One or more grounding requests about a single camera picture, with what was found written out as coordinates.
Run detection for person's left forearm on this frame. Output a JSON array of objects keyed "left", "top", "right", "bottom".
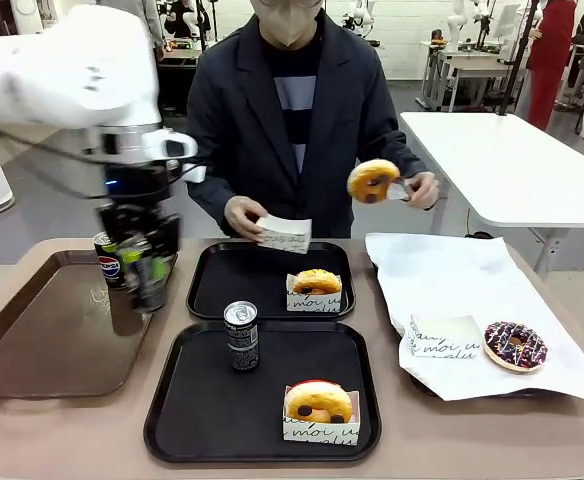
[{"left": 366, "top": 124, "right": 429, "bottom": 179}]

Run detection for person's right forearm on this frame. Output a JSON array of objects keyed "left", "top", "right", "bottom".
[{"left": 185, "top": 159, "right": 241, "bottom": 224}]

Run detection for yellow glazed donut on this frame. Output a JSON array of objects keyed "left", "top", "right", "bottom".
[
  {"left": 346, "top": 158, "right": 403, "bottom": 206},
  {"left": 283, "top": 379, "right": 357, "bottom": 426},
  {"left": 291, "top": 268, "right": 344, "bottom": 297}
]

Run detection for white side table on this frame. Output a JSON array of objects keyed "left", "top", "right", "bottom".
[{"left": 399, "top": 110, "right": 584, "bottom": 275}]

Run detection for person in dark blazer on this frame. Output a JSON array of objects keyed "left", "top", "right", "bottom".
[{"left": 185, "top": 0, "right": 429, "bottom": 240}]

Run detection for black tripod pole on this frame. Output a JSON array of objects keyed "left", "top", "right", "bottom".
[{"left": 495, "top": 0, "right": 544, "bottom": 117}]

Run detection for white paper sheet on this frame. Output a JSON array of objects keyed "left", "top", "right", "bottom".
[{"left": 364, "top": 231, "right": 584, "bottom": 403}]

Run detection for black perforated tongs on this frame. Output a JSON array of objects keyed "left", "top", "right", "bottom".
[{"left": 386, "top": 177, "right": 416, "bottom": 204}]

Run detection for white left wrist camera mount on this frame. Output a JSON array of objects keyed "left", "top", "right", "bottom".
[{"left": 163, "top": 131, "right": 209, "bottom": 184}]

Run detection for person in red clothes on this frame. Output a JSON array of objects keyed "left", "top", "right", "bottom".
[{"left": 525, "top": 0, "right": 578, "bottom": 131}]

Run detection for person's right hand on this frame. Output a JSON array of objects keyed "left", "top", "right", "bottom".
[{"left": 223, "top": 195, "right": 273, "bottom": 245}]

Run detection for black can with white text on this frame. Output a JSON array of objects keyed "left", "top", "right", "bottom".
[{"left": 223, "top": 300, "right": 262, "bottom": 372}]

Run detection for person in grey hoodie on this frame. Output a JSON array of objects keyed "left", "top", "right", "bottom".
[{"left": 140, "top": 0, "right": 167, "bottom": 62}]

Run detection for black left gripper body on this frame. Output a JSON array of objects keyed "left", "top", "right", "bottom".
[{"left": 95, "top": 165, "right": 181, "bottom": 257}]

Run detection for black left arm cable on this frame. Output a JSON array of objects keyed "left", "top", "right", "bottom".
[{"left": 0, "top": 115, "right": 109, "bottom": 202}]

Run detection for person's left hand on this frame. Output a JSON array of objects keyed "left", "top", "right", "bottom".
[{"left": 402, "top": 171, "right": 441, "bottom": 210}]

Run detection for beige face mask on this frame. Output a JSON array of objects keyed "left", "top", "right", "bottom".
[{"left": 256, "top": 0, "right": 320, "bottom": 50}]

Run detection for black plastic serving tray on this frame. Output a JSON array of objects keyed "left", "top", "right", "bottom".
[
  {"left": 186, "top": 241, "right": 357, "bottom": 322},
  {"left": 143, "top": 319, "right": 384, "bottom": 464}
]

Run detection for white printed paper donut box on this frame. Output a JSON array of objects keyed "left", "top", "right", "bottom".
[
  {"left": 255, "top": 214, "right": 314, "bottom": 256},
  {"left": 408, "top": 313, "right": 484, "bottom": 361}
]

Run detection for brown plastic serving tray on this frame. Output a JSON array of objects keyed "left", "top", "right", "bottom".
[{"left": 0, "top": 248, "right": 179, "bottom": 399}]

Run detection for chocolate sprinkled donut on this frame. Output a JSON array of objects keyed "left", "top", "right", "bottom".
[{"left": 482, "top": 320, "right": 550, "bottom": 374}]

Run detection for white background work table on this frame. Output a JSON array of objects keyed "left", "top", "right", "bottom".
[{"left": 419, "top": 38, "right": 529, "bottom": 113}]

